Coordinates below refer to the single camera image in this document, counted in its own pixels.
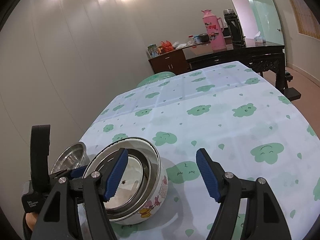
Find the white enamel bowl with flowers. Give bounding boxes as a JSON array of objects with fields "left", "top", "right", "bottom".
[{"left": 83, "top": 137, "right": 168, "bottom": 225}]

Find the clear jar with red lid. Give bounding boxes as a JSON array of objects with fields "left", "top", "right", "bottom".
[{"left": 187, "top": 35, "right": 195, "bottom": 45}]

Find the green plastic stool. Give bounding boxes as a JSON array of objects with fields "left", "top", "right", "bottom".
[{"left": 137, "top": 72, "right": 176, "bottom": 88}]

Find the dark carved wooden sideboard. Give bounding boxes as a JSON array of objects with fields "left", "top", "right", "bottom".
[{"left": 183, "top": 38, "right": 288, "bottom": 92}]

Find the black thermos flask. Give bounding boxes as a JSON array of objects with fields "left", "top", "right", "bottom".
[{"left": 223, "top": 9, "right": 246, "bottom": 47}]

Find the red plastic bag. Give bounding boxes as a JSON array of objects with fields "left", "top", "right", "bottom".
[{"left": 161, "top": 41, "right": 174, "bottom": 53}]

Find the green box on cabinet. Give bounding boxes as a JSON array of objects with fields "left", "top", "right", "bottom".
[{"left": 147, "top": 44, "right": 159, "bottom": 58}]

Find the large stainless steel bowl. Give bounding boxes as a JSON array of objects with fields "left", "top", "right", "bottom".
[{"left": 104, "top": 147, "right": 158, "bottom": 218}]

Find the pink thermos flask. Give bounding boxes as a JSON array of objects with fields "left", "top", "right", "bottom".
[{"left": 202, "top": 10, "right": 226, "bottom": 50}]

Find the reddish-brown wooden cabinet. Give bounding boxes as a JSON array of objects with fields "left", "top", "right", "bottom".
[{"left": 149, "top": 49, "right": 190, "bottom": 75}]

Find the window with yellow frame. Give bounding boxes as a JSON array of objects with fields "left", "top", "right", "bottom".
[{"left": 289, "top": 0, "right": 320, "bottom": 40}]

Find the dark wooden chair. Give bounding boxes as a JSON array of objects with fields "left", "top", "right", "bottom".
[{"left": 284, "top": 87, "right": 302, "bottom": 102}]

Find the white tissue box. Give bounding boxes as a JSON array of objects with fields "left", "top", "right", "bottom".
[{"left": 254, "top": 31, "right": 266, "bottom": 43}]

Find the light green door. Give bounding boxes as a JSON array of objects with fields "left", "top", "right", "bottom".
[{"left": 228, "top": 0, "right": 285, "bottom": 46}]

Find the small stainless steel bowl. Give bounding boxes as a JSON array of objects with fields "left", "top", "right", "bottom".
[{"left": 50, "top": 142, "right": 90, "bottom": 174}]

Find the person's left hand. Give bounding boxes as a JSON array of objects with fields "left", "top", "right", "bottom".
[{"left": 25, "top": 212, "right": 39, "bottom": 231}]

